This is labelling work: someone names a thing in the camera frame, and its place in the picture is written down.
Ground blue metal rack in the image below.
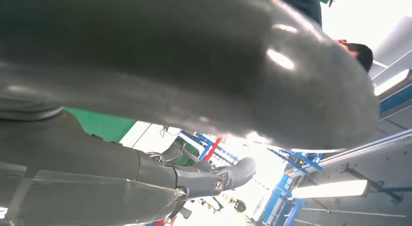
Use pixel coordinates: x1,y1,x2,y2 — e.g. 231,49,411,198
180,83,412,226

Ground black cable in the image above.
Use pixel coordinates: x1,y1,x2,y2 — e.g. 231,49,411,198
159,125,183,138

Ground person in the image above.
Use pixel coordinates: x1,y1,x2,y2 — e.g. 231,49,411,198
270,0,375,73

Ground ceiling light strip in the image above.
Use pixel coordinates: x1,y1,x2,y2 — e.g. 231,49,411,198
291,179,370,200
373,69,412,97

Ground red rack beam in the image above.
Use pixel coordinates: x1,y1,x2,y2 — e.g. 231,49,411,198
203,136,223,163

